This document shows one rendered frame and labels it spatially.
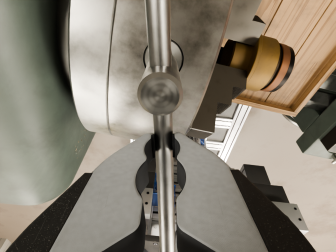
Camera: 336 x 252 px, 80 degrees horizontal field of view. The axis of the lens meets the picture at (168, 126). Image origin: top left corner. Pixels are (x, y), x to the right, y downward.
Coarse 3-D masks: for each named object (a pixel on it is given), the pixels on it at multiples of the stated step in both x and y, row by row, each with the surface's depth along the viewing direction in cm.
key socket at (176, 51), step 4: (172, 40) 17; (172, 44) 17; (176, 44) 17; (172, 48) 17; (176, 48) 17; (172, 52) 17; (176, 52) 17; (180, 52) 17; (144, 56) 17; (176, 56) 17; (180, 56) 17; (144, 60) 17; (148, 60) 17; (176, 60) 17; (180, 60) 17; (180, 64) 17
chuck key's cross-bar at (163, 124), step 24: (144, 0) 9; (168, 0) 9; (168, 24) 10; (168, 48) 10; (168, 120) 12; (168, 144) 13; (168, 168) 13; (168, 192) 14; (168, 216) 14; (168, 240) 15
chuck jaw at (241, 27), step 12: (240, 0) 25; (252, 0) 25; (240, 12) 26; (252, 12) 26; (228, 24) 27; (240, 24) 27; (252, 24) 27; (264, 24) 27; (228, 36) 28; (240, 36) 28; (252, 36) 28
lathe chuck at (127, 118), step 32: (128, 0) 15; (192, 0) 16; (224, 0) 16; (128, 32) 16; (192, 32) 16; (224, 32) 17; (128, 64) 17; (192, 64) 17; (128, 96) 19; (192, 96) 19; (128, 128) 23
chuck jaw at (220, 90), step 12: (216, 72) 29; (228, 72) 29; (240, 72) 29; (216, 84) 28; (228, 84) 28; (240, 84) 29; (204, 96) 27; (216, 96) 28; (228, 96) 28; (204, 108) 27; (216, 108) 27; (204, 120) 26; (192, 132) 27; (204, 132) 26
